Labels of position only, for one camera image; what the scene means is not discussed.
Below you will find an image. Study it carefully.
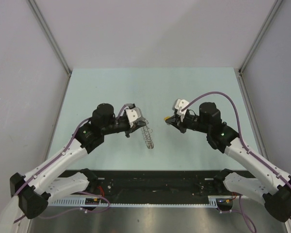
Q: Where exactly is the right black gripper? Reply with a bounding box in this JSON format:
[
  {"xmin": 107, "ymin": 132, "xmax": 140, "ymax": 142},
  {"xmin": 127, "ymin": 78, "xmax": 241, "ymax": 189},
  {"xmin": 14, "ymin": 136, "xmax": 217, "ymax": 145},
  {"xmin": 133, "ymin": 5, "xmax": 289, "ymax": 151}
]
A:
[{"xmin": 165, "ymin": 111, "xmax": 210, "ymax": 134}]

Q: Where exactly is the metal disc with keyrings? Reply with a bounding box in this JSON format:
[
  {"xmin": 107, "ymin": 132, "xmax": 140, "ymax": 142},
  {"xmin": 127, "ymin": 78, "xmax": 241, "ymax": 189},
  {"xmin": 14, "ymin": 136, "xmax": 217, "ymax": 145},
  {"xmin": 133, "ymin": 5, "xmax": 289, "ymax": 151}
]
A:
[{"xmin": 141, "ymin": 125, "xmax": 154, "ymax": 149}]

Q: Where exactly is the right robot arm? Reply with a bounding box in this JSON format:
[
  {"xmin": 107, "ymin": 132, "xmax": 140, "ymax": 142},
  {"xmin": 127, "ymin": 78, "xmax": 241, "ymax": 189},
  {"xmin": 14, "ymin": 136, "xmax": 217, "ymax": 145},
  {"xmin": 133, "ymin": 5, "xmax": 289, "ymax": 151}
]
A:
[{"xmin": 165, "ymin": 99, "xmax": 291, "ymax": 222}]

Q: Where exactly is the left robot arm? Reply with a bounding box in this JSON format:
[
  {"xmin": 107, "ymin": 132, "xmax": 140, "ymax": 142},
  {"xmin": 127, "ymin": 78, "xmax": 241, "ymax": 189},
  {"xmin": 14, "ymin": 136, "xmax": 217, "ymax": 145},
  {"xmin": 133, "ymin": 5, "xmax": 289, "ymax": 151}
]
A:
[{"xmin": 10, "ymin": 103, "xmax": 148, "ymax": 219}]

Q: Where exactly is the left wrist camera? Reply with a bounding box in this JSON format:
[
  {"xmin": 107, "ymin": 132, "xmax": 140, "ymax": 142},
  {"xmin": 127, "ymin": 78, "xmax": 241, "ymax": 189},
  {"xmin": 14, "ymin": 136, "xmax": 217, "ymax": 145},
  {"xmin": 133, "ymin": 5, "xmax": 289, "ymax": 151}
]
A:
[{"xmin": 124, "ymin": 103, "xmax": 143, "ymax": 128}]

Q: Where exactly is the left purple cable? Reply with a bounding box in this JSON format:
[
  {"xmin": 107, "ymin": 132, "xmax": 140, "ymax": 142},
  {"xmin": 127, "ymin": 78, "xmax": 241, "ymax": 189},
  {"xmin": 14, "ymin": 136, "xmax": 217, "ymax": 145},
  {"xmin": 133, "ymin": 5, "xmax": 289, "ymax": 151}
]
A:
[{"xmin": 13, "ymin": 103, "xmax": 134, "ymax": 224}]

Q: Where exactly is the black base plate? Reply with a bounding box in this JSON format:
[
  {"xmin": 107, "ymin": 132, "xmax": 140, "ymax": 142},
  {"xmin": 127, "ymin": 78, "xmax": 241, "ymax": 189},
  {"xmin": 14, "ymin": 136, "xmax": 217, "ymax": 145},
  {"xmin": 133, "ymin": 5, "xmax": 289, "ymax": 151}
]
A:
[{"xmin": 40, "ymin": 169, "xmax": 274, "ymax": 204}]

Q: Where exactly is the right aluminium frame post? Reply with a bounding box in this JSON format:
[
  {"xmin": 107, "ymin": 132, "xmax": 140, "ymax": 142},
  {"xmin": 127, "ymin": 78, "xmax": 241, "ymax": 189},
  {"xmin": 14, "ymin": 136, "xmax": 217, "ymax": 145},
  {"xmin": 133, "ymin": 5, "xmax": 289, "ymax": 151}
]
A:
[{"xmin": 237, "ymin": 0, "xmax": 288, "ymax": 73}]

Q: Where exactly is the aluminium frame post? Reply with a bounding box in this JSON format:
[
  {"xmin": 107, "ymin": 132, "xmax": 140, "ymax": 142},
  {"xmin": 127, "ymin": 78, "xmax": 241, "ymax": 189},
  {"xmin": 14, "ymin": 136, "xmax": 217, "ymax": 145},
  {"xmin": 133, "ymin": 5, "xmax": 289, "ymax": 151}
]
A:
[
  {"xmin": 237, "ymin": 0, "xmax": 288, "ymax": 73},
  {"xmin": 26, "ymin": 0, "xmax": 72, "ymax": 75}
]

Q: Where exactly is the white slotted cable duct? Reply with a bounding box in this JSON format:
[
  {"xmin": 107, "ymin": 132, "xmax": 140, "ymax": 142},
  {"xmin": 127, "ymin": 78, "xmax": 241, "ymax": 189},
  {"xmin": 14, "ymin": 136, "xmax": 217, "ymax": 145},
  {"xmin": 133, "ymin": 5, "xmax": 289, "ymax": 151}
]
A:
[{"xmin": 49, "ymin": 195, "xmax": 220, "ymax": 209}]

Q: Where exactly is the left aluminium frame post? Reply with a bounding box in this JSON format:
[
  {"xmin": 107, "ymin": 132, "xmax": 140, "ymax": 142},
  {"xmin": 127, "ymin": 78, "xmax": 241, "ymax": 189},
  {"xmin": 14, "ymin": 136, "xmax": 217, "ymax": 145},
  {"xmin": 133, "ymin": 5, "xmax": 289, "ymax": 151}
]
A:
[{"xmin": 26, "ymin": 0, "xmax": 72, "ymax": 75}]

